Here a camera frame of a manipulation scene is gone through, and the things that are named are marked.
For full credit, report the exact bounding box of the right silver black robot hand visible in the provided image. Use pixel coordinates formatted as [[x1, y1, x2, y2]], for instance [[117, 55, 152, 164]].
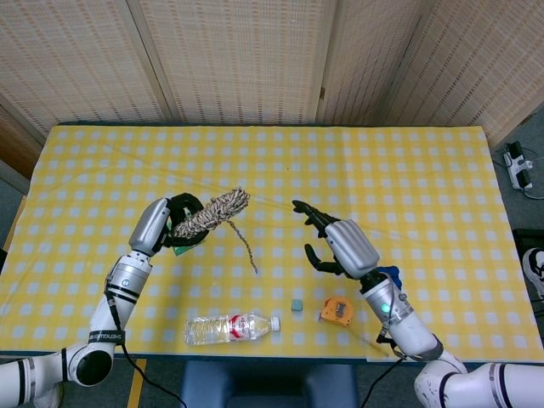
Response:
[[291, 200, 381, 281]]

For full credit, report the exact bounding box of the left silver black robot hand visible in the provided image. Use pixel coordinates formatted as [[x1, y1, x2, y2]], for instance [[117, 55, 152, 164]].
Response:
[[128, 192, 213, 258]]

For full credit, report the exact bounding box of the braided multicolour rope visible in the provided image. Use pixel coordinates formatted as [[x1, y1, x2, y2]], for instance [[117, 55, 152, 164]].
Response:
[[172, 186, 260, 274]]

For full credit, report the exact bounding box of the blue padded robot base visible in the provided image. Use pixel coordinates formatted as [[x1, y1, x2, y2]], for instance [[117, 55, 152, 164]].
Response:
[[178, 360, 360, 408]]

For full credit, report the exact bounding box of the green circuit board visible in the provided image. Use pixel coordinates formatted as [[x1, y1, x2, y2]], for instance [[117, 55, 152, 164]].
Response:
[[172, 237, 207, 258]]

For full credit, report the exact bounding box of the blue building block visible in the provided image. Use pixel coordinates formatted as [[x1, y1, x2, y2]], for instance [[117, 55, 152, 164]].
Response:
[[380, 265, 403, 290]]

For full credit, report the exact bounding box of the orange tape measure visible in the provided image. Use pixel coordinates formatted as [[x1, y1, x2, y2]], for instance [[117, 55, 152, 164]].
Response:
[[318, 296, 388, 356]]

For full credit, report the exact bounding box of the yellow checked tablecloth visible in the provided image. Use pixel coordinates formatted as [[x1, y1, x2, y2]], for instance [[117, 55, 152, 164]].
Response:
[[0, 124, 524, 363]]

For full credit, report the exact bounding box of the clear plastic water bottle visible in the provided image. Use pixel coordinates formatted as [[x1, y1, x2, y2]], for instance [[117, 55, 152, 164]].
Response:
[[183, 310, 282, 346]]

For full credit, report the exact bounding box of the brown wooden panel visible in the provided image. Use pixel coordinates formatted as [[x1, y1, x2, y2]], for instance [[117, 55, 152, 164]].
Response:
[[0, 104, 43, 179]]

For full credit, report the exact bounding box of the yellow floor tape strip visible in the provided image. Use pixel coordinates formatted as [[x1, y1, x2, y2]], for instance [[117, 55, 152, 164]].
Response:
[[126, 359, 148, 408]]

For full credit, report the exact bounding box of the white power strip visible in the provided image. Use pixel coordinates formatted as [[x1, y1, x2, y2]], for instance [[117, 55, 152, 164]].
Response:
[[502, 142, 536, 191]]

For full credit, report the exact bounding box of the black and white shoe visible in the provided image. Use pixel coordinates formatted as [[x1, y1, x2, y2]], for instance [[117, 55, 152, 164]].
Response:
[[521, 247, 544, 298]]

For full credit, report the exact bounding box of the woven folding screen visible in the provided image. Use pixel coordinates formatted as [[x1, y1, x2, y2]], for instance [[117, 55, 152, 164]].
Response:
[[0, 0, 544, 148]]

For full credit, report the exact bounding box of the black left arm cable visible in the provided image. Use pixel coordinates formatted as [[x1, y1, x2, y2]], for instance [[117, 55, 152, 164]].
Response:
[[108, 297, 188, 408]]

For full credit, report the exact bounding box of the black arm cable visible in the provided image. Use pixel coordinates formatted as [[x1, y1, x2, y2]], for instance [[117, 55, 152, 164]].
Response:
[[108, 297, 188, 408], [365, 358, 405, 408]]

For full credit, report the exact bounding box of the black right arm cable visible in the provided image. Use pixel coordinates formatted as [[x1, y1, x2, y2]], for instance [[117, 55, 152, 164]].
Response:
[[365, 358, 405, 408]]

